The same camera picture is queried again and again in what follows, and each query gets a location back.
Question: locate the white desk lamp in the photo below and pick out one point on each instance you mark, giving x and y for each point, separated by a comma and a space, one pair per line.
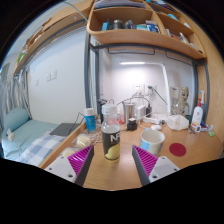
165, 83

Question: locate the flat round red coaster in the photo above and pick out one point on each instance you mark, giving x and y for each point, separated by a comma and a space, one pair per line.
177, 149

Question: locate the white wall socket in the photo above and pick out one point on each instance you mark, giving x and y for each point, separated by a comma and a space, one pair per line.
140, 88

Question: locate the teal pillow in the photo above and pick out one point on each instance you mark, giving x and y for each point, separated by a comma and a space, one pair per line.
15, 118

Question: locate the wrapped pale bun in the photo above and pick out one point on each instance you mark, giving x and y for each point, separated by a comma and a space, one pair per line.
83, 141
68, 152

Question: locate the white pump bottle red top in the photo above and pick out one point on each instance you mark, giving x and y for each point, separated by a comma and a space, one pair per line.
197, 115

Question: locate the small black charger cube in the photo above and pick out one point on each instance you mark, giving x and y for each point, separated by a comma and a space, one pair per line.
132, 124

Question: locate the white wall switch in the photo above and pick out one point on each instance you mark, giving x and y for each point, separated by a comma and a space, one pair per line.
51, 76

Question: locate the small green block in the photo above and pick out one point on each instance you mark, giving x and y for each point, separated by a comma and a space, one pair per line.
212, 133

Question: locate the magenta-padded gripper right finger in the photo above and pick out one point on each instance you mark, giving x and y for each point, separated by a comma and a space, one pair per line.
161, 168

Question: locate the white power strip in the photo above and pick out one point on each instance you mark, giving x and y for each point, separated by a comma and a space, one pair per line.
154, 119

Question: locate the small white oval mouse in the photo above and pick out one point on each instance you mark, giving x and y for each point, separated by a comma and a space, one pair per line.
156, 127

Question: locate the grey striped curtain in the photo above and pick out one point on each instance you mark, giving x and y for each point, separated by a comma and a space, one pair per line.
13, 96

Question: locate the clear blue pump bottle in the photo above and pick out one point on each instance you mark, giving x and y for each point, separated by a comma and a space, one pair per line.
201, 96

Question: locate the blue and white tube bottle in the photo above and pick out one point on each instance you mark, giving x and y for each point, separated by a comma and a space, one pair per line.
90, 121

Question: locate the brown tree figurine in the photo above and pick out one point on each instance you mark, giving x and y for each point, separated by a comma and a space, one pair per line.
183, 100

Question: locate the steel tumbler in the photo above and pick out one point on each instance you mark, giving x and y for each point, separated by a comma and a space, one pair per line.
128, 111

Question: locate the clear bottle with dark label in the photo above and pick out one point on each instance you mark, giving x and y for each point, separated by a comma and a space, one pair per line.
110, 140

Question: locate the black power adapter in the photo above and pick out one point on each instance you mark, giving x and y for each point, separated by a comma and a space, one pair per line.
148, 111

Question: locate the wooden shelf unit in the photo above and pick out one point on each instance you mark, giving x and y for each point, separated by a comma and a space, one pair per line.
133, 36

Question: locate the white power adapter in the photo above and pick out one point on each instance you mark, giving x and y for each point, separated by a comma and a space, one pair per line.
141, 112

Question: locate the dark grey laptop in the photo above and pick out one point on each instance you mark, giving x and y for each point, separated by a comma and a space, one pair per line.
65, 129

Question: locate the white cup with blue print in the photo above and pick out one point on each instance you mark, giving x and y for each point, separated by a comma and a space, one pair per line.
151, 143

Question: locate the black electric shaver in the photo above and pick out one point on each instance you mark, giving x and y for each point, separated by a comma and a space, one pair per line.
101, 106

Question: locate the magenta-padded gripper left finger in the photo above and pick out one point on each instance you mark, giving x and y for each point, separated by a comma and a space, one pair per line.
63, 166

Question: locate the bed with checked blanket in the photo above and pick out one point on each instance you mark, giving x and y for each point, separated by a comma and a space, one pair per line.
30, 140

